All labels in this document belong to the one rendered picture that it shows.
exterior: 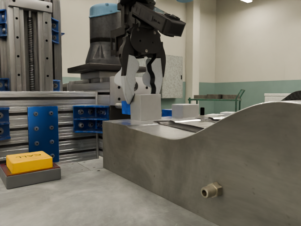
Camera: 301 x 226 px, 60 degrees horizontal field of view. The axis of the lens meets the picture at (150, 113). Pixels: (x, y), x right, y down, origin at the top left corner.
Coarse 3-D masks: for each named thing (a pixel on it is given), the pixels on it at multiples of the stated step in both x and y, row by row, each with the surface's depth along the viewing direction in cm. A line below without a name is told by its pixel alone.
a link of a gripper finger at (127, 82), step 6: (132, 60) 49; (132, 66) 49; (138, 66) 50; (120, 72) 52; (126, 72) 48; (132, 72) 49; (120, 78) 51; (126, 78) 48; (132, 78) 49; (120, 84) 51; (126, 84) 49; (132, 84) 49; (126, 90) 49; (132, 90) 49; (126, 96) 50; (132, 96) 50
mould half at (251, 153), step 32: (128, 128) 42; (160, 128) 41; (224, 128) 27; (256, 128) 24; (288, 128) 22; (128, 160) 42; (160, 160) 35; (192, 160) 31; (224, 160) 27; (256, 160) 24; (288, 160) 22; (160, 192) 36; (192, 192) 31; (224, 192) 27; (256, 192) 24; (288, 192) 22; (224, 224) 27; (256, 224) 24; (288, 224) 22
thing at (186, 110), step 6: (174, 108) 57; (180, 108) 56; (186, 108) 56; (192, 108) 57; (198, 108) 58; (162, 114) 61; (168, 114) 60; (174, 114) 58; (180, 114) 56; (186, 114) 56; (192, 114) 57; (198, 114) 58
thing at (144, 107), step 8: (136, 96) 49; (144, 96) 49; (152, 96) 50; (160, 96) 51; (120, 104) 58; (128, 104) 53; (136, 104) 50; (144, 104) 49; (152, 104) 50; (160, 104) 52; (128, 112) 53; (136, 112) 50; (144, 112) 49; (152, 112) 50; (160, 112) 52; (144, 120) 49
